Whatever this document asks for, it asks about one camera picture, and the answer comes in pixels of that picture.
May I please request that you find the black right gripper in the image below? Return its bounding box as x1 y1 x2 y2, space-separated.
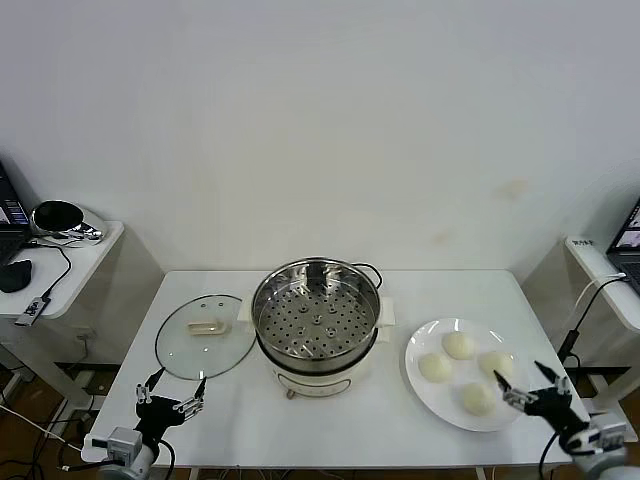
493 361 589 441

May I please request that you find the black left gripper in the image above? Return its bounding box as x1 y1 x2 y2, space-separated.
134 367 208 446

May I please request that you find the white steamed baozi bun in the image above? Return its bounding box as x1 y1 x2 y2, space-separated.
478 350 515 380
459 382 497 417
441 330 475 360
418 353 454 385

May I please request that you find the round glass pot lid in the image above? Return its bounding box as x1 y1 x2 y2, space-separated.
154 293 250 382

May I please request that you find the stainless steel steamer basket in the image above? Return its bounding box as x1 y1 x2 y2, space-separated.
238 257 399 374

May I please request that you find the white round plate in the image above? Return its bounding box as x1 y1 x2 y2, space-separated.
404 318 532 433

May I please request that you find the white side table with label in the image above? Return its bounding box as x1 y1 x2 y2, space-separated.
519 234 640 441

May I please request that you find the cream electric cooking pot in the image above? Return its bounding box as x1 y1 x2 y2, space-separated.
255 319 394 401

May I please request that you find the grey open laptop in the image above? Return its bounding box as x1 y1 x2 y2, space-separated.
605 197 640 291

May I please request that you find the grey usb adapter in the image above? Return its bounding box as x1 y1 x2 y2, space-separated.
13 294 54 329

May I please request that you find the black computer mouse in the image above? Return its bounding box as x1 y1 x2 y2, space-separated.
0 258 34 294

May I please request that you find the black laptop with barcode screen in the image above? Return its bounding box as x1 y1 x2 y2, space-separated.
0 159 31 266

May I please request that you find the black cable with adapter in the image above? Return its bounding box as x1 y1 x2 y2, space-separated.
557 277 634 369

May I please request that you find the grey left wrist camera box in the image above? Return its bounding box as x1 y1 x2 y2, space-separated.
89 427 144 464

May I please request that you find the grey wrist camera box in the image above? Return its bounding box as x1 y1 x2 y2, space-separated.
589 422 629 454
89 427 144 464

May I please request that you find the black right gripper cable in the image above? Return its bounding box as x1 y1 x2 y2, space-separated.
538 429 566 480

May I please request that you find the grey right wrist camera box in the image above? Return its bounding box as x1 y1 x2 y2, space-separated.
589 422 629 454

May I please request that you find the white charging cable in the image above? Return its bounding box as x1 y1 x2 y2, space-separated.
574 272 626 314

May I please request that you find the white floor cable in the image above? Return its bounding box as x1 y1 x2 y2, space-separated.
0 402 84 451

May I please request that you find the black thin desk cable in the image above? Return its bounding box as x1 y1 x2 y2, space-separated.
24 238 74 301

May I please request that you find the black pot power cord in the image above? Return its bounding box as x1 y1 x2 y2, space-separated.
349 260 385 292

